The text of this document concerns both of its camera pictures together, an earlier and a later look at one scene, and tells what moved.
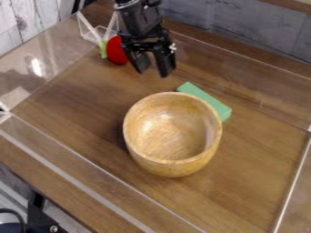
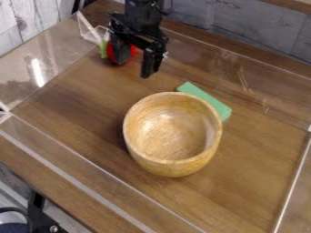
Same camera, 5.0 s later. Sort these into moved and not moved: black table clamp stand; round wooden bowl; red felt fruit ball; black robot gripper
Moved: black robot gripper
Not moved: round wooden bowl; black table clamp stand; red felt fruit ball
